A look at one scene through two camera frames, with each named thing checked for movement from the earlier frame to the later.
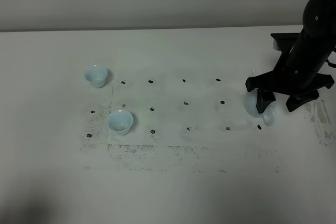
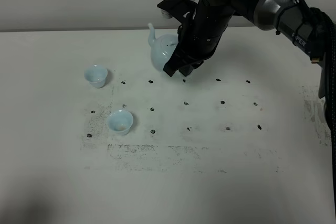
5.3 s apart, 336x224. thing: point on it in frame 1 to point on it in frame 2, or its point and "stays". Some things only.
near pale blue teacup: x=120 y=121 stays
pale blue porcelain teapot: x=269 y=116 to x=161 y=48
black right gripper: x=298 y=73 to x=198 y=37
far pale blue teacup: x=96 y=75 stays
